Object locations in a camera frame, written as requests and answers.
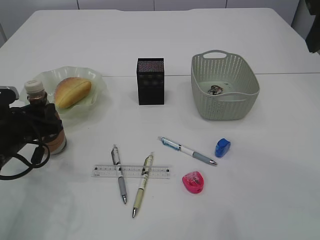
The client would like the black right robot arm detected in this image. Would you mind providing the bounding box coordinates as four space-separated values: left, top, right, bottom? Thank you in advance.
305 0 320 53

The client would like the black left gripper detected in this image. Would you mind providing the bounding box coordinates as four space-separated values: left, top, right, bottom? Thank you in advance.
0 103 63 165

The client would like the blue pencil sharpener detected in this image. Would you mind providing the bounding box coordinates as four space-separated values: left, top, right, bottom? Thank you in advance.
214 138 231 158

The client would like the pale green wavy plate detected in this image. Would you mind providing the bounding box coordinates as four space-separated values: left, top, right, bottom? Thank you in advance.
19 66 111 129

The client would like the black mesh pen holder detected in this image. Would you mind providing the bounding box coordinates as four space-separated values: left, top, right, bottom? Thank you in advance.
136 58 165 105

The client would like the grey grip patterned pen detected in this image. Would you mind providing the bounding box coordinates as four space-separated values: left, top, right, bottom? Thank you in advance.
111 144 127 205

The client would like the brown Nescafe coffee bottle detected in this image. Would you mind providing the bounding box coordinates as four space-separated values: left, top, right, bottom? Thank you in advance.
24 79 67 155

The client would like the white pen with grey grip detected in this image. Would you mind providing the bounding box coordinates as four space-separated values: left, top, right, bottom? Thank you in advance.
157 136 218 166

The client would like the beige grip patterned pen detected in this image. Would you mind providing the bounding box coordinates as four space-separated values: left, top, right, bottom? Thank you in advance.
132 152 154 219

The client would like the sugared bread roll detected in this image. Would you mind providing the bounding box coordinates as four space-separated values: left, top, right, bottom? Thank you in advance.
54 77 92 109

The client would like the small paper ball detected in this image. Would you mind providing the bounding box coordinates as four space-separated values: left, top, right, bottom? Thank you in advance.
207 85 224 96

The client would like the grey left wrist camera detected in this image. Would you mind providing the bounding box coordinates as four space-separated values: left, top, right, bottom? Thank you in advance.
0 86 19 106

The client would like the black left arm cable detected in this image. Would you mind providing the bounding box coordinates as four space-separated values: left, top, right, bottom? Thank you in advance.
0 138 51 181

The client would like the pink pencil sharpener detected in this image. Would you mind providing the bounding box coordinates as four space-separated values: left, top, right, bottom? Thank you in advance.
182 171 205 194

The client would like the transparent plastic ruler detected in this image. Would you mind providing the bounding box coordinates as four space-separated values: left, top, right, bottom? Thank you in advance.
91 164 173 179

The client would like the light green plastic basket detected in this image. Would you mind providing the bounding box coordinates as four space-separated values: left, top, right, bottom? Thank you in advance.
191 50 260 121

